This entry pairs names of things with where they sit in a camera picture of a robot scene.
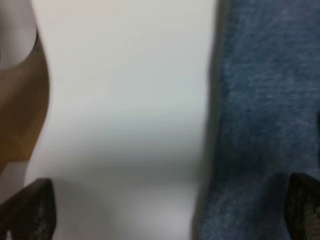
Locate children's blue denim shorts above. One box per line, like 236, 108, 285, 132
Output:
193, 0, 320, 240

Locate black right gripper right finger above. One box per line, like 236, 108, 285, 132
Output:
284, 173, 320, 240

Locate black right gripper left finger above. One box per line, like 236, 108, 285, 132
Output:
0, 178, 57, 240

